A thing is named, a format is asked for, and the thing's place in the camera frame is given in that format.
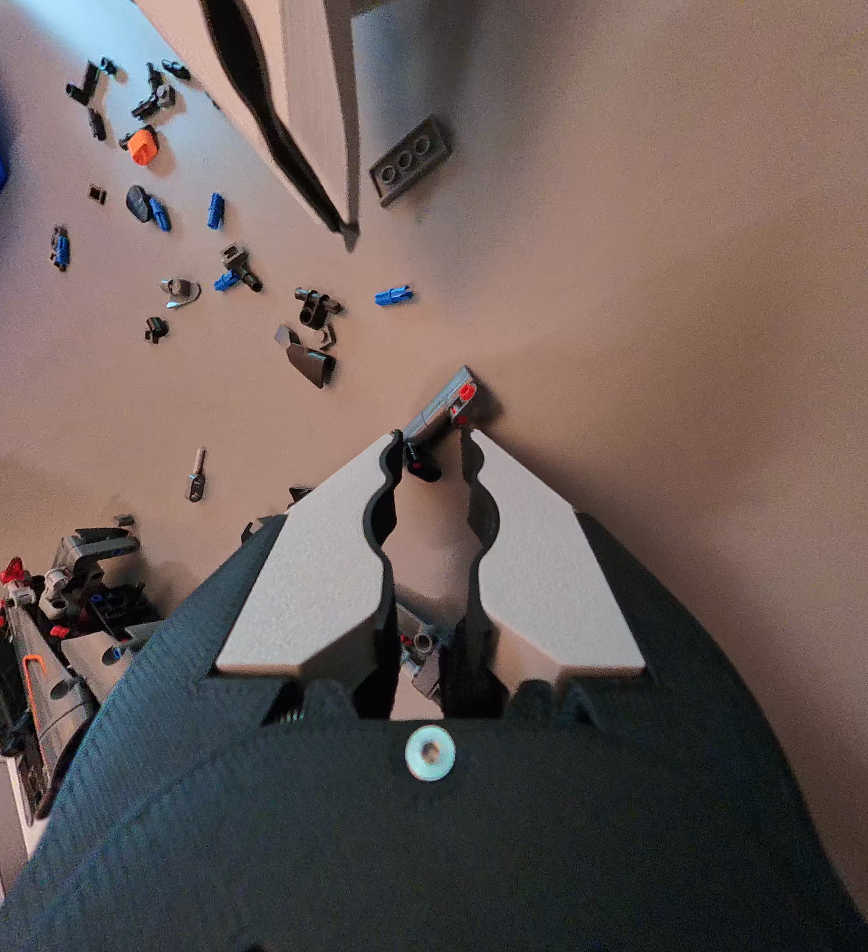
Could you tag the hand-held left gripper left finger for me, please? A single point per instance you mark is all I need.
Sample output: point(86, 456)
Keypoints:
point(300, 595)

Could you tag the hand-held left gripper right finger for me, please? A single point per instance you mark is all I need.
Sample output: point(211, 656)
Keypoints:
point(560, 595)

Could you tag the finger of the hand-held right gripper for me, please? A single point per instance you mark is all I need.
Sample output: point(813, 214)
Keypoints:
point(315, 89)
point(203, 59)

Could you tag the grey beam sub-assembly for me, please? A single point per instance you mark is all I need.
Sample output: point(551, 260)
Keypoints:
point(419, 647)

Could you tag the grey panel with black connector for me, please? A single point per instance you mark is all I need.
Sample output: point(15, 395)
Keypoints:
point(441, 409)

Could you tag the toy car model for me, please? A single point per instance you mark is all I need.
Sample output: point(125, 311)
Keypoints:
point(54, 669)

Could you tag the black beam with grey connector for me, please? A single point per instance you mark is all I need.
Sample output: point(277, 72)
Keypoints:
point(155, 97)

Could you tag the orange toy piece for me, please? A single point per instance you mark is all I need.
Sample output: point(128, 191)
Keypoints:
point(142, 146)

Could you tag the dark grey rectangular plate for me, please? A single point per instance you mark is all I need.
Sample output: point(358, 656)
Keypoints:
point(410, 161)

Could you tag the black angled connector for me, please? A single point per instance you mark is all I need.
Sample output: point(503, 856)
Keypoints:
point(84, 85)

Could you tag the short blue pin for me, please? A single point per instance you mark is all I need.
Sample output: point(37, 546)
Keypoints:
point(160, 215)
point(216, 211)

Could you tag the black curved slope piece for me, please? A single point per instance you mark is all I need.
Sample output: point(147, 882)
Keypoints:
point(138, 203)

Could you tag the small black slope piece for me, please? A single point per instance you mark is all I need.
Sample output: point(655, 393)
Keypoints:
point(97, 194)

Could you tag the blue pin with black connector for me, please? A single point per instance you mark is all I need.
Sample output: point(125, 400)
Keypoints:
point(249, 279)

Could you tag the black cross-shaped connector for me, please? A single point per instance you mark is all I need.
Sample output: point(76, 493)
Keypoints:
point(315, 306)

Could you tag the long blue axle pin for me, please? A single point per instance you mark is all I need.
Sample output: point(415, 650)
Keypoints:
point(394, 296)

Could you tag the grey curved panel piece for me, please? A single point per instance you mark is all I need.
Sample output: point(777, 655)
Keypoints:
point(179, 290)

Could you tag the dark grey toy piece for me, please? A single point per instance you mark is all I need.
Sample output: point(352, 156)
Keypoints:
point(307, 361)

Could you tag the blue pin with dark connector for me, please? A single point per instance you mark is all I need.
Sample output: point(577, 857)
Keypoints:
point(60, 249)

